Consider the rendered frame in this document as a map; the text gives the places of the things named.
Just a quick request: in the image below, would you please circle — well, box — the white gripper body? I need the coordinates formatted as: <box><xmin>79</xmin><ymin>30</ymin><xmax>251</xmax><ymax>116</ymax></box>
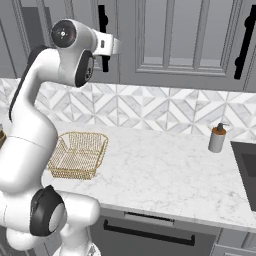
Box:
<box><xmin>112</xmin><ymin>36</ymin><xmax>123</xmax><ymax>56</ymax></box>

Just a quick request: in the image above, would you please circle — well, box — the grey cabinet door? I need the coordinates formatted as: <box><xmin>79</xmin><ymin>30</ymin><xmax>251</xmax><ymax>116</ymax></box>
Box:
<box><xmin>0</xmin><ymin>0</ymin><xmax>18</xmax><ymax>80</ymax></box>
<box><xmin>118</xmin><ymin>0</ymin><xmax>256</xmax><ymax>93</ymax></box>
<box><xmin>13</xmin><ymin>0</ymin><xmax>120</xmax><ymax>85</ymax></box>

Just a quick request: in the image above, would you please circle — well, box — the grey soap dispenser brown pump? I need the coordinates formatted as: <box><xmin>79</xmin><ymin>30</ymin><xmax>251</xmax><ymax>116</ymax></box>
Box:
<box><xmin>207</xmin><ymin>122</ymin><xmax>231</xmax><ymax>154</ymax></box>

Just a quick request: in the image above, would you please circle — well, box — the brown object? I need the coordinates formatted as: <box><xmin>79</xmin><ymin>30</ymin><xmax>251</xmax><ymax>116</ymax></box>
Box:
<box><xmin>0</xmin><ymin>123</ymin><xmax>7</xmax><ymax>148</ymax></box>

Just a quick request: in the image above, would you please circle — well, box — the dark grey sink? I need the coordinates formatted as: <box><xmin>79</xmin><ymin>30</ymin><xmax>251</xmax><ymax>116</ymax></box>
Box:
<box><xmin>229</xmin><ymin>140</ymin><xmax>256</xmax><ymax>213</ymax></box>

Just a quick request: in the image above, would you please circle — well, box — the grey dishwasher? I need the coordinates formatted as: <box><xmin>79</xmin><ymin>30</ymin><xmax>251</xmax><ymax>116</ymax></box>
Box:
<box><xmin>89</xmin><ymin>207</ymin><xmax>222</xmax><ymax>256</ymax></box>

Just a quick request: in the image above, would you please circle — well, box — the black cabinet door handle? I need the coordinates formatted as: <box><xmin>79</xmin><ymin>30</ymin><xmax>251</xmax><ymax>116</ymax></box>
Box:
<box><xmin>233</xmin><ymin>5</ymin><xmax>256</xmax><ymax>81</ymax></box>
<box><xmin>97</xmin><ymin>4</ymin><xmax>111</xmax><ymax>73</ymax></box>

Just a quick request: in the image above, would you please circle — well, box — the gold wire basket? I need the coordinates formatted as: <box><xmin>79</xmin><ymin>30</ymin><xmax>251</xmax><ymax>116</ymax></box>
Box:
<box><xmin>47</xmin><ymin>131</ymin><xmax>110</xmax><ymax>181</ymax></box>

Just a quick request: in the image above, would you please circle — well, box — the black dishwasher handle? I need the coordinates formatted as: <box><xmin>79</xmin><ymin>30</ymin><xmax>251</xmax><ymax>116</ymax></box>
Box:
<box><xmin>102</xmin><ymin>218</ymin><xmax>197</xmax><ymax>247</ymax></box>

